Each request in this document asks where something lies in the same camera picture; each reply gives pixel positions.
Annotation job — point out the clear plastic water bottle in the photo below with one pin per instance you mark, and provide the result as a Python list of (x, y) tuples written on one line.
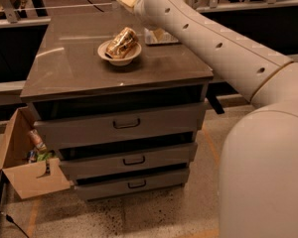
[(159, 37)]

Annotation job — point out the grey drawer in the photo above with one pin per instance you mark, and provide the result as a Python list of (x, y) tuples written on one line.
[(122, 126), (132, 185), (129, 162)]

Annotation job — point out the green snack packet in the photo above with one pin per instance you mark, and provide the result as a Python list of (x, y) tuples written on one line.
[(45, 156)]

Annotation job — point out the middle grey drawer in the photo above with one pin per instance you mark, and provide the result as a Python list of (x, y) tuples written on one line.
[(129, 162)]

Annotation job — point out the grey drawer cabinet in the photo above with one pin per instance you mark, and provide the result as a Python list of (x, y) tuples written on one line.
[(68, 79)]

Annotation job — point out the white paper bowl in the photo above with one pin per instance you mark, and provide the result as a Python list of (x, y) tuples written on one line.
[(133, 54)]

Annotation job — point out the snack can in box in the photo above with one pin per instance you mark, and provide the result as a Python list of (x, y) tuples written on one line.
[(37, 140)]

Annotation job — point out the brown cardboard box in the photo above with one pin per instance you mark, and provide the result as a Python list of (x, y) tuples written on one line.
[(28, 180)]

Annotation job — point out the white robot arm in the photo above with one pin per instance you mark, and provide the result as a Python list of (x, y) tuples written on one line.
[(258, 172)]

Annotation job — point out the bottom grey drawer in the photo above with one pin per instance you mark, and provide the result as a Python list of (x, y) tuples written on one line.
[(132, 185)]

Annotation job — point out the top grey drawer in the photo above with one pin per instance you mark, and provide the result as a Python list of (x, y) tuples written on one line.
[(122, 126)]

